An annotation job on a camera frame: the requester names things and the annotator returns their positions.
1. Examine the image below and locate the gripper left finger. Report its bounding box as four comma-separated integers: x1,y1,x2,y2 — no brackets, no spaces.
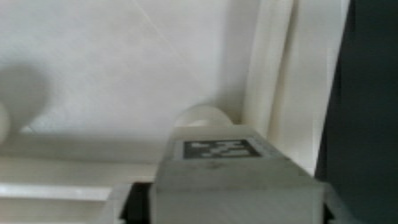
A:
100,182,152,224

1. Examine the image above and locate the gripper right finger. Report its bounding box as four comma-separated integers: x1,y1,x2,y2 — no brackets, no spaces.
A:
324,191,351,224

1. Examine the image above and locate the white leg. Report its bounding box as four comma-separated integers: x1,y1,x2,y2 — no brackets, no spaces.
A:
150,106,326,224

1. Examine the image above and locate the white square table top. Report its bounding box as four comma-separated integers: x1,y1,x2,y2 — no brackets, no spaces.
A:
0,0,352,224

